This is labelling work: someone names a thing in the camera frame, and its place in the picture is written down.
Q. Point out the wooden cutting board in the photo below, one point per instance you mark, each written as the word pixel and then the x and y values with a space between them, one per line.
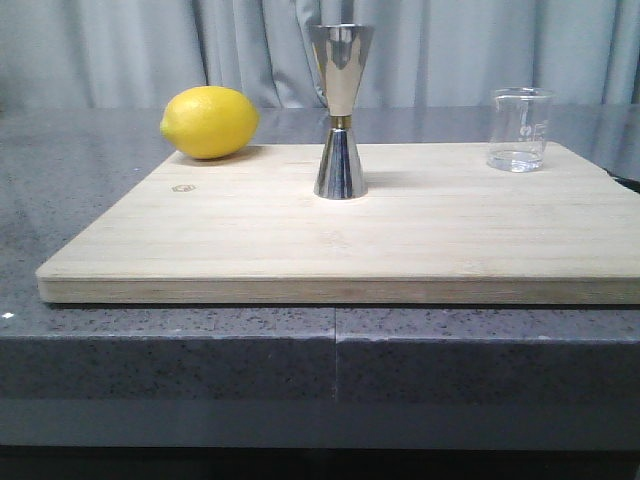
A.
pixel 437 225

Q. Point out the steel double jigger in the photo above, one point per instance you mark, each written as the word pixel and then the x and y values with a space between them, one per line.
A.
pixel 341 52

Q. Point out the grey curtain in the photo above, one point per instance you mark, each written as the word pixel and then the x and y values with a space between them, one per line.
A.
pixel 116 54

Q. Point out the glass beaker with liquid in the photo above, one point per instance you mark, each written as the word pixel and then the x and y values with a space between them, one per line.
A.
pixel 519 124

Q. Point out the yellow lemon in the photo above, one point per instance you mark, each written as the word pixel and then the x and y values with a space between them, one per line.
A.
pixel 208 122

